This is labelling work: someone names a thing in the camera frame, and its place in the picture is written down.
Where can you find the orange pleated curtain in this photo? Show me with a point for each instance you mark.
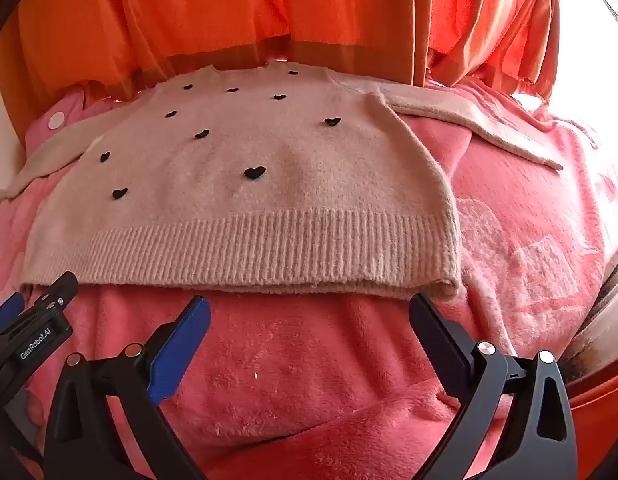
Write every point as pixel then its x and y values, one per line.
pixel 489 25

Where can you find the beige sweater with black hearts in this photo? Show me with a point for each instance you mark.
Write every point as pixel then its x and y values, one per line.
pixel 239 210

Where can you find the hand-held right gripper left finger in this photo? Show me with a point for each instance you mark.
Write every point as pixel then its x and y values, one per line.
pixel 181 345

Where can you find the pink printed blanket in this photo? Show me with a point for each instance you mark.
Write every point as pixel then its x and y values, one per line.
pixel 289 385

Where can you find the pink pillow with white dot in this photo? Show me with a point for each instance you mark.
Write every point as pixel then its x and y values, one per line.
pixel 64 115

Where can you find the orange container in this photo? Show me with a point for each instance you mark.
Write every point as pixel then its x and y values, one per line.
pixel 601 420

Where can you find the dark bed frame edge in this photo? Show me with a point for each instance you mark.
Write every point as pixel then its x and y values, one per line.
pixel 596 330

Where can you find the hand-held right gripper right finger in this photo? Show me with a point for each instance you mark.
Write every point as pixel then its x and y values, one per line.
pixel 439 340

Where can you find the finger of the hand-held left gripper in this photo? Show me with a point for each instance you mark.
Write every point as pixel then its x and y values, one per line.
pixel 63 289
pixel 5 312

